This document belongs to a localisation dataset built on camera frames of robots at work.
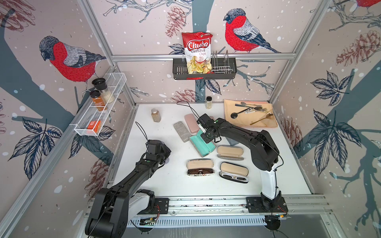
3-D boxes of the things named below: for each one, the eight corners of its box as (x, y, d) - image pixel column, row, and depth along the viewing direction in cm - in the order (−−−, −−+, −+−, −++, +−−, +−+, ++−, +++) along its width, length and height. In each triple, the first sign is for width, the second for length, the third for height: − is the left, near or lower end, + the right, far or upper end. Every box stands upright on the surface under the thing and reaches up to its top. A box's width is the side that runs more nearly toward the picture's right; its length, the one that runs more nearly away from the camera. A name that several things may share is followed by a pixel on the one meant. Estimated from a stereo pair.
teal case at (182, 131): (183, 143, 99) (183, 140, 97) (173, 126, 108) (172, 123, 106) (191, 138, 101) (191, 136, 99) (180, 122, 110) (180, 120, 108)
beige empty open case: (218, 163, 90) (219, 160, 86) (216, 147, 97) (217, 143, 93) (243, 163, 90) (245, 160, 86) (240, 147, 97) (241, 143, 93)
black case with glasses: (218, 177, 83) (219, 176, 81) (220, 162, 89) (220, 160, 87) (247, 184, 81) (248, 183, 79) (247, 168, 86) (248, 166, 85)
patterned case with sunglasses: (186, 177, 84) (186, 175, 81) (187, 160, 90) (186, 158, 87) (214, 177, 84) (214, 175, 81) (212, 160, 90) (213, 158, 87)
